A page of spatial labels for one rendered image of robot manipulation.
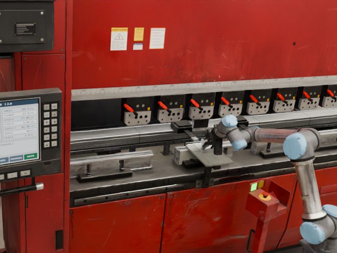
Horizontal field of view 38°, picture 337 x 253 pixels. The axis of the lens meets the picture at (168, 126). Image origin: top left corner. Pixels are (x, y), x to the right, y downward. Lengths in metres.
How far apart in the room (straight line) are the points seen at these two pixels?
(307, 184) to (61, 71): 1.25
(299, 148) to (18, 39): 1.32
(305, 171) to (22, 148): 1.28
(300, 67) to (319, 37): 0.21
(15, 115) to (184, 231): 1.55
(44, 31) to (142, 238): 1.56
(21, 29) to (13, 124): 0.36
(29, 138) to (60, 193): 0.62
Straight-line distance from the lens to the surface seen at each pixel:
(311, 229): 2.43
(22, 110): 1.90
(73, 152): 2.96
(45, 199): 2.50
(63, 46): 2.20
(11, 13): 1.80
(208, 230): 3.18
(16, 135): 1.93
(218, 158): 2.81
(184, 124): 3.11
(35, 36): 1.84
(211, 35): 2.71
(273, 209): 2.96
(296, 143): 2.33
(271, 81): 3.03
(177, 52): 2.64
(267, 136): 2.62
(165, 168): 2.89
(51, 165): 2.03
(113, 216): 2.81
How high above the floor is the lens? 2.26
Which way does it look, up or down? 24 degrees down
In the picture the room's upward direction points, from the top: 6 degrees clockwise
